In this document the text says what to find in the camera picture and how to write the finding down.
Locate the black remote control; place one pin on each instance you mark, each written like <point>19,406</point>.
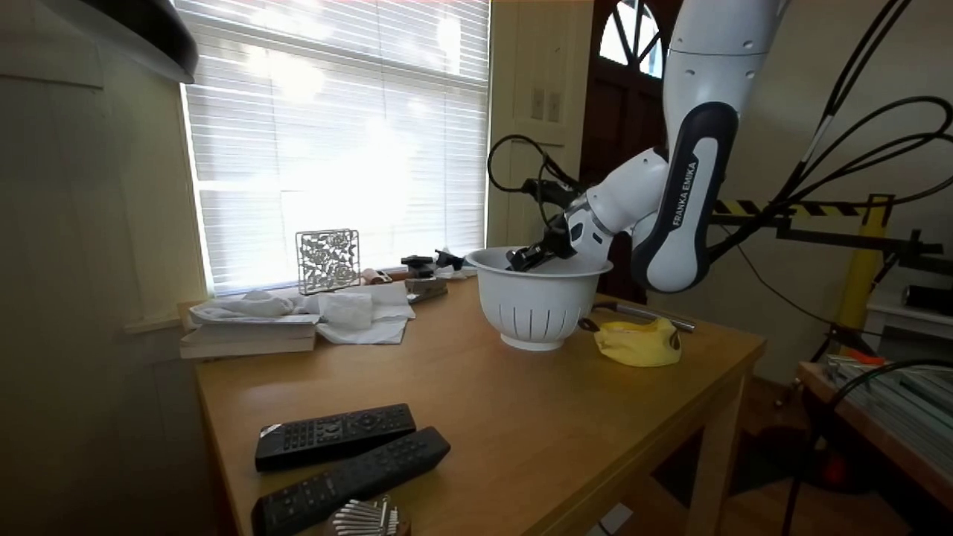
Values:
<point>367,474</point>
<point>326,440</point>

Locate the yellow bag of letter tiles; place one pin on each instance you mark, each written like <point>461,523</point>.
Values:
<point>638,343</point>

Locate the white window blinds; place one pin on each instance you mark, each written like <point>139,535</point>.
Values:
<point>335,114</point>

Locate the black spatula grey handle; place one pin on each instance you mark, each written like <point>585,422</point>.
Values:
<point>643,315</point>

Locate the silver crinkled foil cup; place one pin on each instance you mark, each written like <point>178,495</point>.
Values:
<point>367,520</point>

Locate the black remote control upper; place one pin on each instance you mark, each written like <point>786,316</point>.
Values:
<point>326,440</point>

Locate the white cloth pile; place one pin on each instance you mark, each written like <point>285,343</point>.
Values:
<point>364,315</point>

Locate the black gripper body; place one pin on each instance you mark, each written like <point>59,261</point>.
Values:
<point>558,242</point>

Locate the black remote control lower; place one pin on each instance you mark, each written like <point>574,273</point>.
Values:
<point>367,474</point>

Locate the white metal floral napkin holder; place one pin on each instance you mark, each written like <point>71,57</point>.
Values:
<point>329,261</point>

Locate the stack of books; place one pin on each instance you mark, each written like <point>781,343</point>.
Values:
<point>244,328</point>

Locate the white colander bowl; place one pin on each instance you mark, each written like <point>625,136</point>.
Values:
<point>540,307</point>

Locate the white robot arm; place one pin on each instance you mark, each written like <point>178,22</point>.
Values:
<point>665,202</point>

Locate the yellow black striped barrier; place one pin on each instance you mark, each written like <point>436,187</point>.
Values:
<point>869,251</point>

